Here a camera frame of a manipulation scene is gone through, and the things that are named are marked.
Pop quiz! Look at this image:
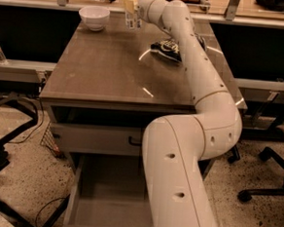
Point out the clear plastic water bottle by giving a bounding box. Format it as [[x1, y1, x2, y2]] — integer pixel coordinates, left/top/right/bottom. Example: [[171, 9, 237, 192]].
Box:
[[124, 0, 142, 30]]

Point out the black chair left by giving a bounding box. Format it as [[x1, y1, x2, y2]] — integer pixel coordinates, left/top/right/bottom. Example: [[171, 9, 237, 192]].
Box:
[[0, 92, 78, 227]]

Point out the black office chair right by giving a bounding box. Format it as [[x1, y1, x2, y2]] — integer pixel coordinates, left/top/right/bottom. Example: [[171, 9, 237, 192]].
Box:
[[236, 124, 284, 204]]

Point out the open bottom drawer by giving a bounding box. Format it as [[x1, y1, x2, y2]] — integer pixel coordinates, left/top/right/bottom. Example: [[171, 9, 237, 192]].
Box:
[[62, 154, 217, 227]]

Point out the grey drawer cabinet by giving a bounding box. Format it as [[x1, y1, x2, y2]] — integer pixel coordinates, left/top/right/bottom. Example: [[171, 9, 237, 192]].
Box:
[[30, 8, 254, 227]]

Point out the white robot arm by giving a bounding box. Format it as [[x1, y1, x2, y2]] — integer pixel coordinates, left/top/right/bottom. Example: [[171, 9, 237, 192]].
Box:
[[123, 0, 242, 227]]

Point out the black floor cable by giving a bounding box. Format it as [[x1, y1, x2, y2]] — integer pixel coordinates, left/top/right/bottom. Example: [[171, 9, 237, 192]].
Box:
[[34, 194, 69, 227]]

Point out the blue chip bag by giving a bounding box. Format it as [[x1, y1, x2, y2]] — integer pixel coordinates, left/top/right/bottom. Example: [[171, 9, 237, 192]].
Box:
[[151, 33, 206, 64]]

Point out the white ceramic bowl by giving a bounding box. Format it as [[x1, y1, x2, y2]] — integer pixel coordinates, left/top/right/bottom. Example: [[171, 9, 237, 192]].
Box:
[[79, 5, 110, 31]]

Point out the closed upper drawer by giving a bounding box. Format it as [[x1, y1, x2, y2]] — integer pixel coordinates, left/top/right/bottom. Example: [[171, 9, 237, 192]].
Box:
[[51, 123, 142, 156]]

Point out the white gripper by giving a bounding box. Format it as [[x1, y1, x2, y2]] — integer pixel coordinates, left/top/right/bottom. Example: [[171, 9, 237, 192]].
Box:
[[122, 0, 163, 22]]

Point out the wire mesh basket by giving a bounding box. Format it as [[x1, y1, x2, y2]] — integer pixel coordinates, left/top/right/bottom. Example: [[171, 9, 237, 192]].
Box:
[[41, 124, 64, 159]]

